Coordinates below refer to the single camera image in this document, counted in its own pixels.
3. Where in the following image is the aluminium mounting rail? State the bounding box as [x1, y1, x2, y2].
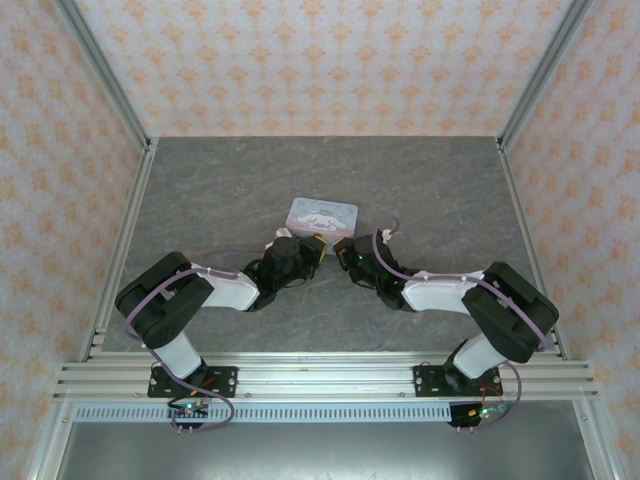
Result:
[52, 352, 601, 401]

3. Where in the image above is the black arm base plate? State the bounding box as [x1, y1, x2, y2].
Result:
[147, 366, 239, 399]
[413, 363, 506, 399]

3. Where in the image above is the slotted grey cable duct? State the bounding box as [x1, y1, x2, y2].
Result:
[74, 403, 501, 424]

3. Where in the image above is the grey metal panel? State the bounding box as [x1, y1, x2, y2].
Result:
[49, 420, 596, 480]

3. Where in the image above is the aluminium frame post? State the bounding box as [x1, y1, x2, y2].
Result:
[52, 0, 154, 151]
[497, 0, 599, 151]

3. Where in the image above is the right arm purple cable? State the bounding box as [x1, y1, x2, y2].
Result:
[372, 217, 556, 431]

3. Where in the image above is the controller board with LEDs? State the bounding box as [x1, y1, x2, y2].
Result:
[167, 399, 210, 431]
[449, 403, 509, 430]

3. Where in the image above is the blue cartoon tin box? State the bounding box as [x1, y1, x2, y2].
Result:
[283, 196, 360, 239]

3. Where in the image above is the aluminium table side rail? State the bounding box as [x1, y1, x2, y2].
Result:
[74, 137, 160, 364]
[497, 137, 574, 361]

